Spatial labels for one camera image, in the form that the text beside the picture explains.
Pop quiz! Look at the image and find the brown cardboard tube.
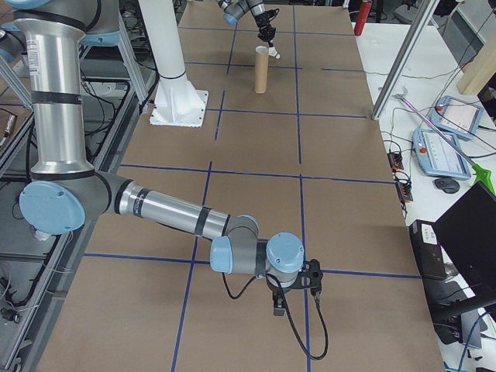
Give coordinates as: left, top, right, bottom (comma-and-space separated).
253, 44, 271, 95

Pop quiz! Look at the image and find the red cylinder tube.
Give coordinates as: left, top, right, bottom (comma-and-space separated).
353, 0, 373, 37

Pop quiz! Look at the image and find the black computer box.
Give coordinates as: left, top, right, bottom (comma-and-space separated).
408, 219, 448, 281

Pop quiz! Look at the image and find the small orange circuit board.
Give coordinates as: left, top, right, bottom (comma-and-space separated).
387, 149, 405, 172
394, 177, 414, 204

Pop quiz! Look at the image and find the black monitor stand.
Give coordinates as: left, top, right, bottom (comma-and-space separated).
428, 284, 496, 325

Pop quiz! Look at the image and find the blue teach pendant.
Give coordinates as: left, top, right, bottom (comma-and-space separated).
411, 128, 475, 181
429, 95, 485, 142

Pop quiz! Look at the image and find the black computer mouse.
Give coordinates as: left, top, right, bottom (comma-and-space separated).
432, 177, 462, 195

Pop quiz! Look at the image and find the black monitor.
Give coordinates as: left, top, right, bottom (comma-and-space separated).
431, 181, 496, 300

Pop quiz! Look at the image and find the light wooden beam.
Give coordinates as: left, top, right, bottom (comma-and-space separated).
458, 13, 496, 96

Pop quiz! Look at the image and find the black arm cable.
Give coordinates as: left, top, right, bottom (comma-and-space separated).
222, 267, 331, 361

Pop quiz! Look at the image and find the white post with base plate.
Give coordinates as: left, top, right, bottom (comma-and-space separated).
136, 0, 211, 129

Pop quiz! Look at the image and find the aluminium profile post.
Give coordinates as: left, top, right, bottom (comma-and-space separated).
370, 0, 439, 122

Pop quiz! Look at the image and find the metal bar frame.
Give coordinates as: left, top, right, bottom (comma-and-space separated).
0, 0, 164, 372

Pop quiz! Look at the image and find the blue cable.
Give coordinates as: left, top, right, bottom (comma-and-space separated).
456, 309, 490, 372

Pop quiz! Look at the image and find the silver reacher with green handle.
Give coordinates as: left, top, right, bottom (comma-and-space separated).
391, 87, 496, 195

